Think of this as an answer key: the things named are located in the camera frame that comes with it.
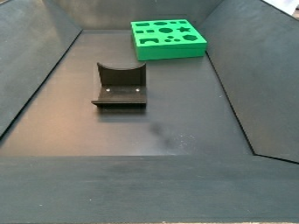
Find black curved fixture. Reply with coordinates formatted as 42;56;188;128
90;63;146;107

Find green shape sorter board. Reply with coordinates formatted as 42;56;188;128
130;19;208;61

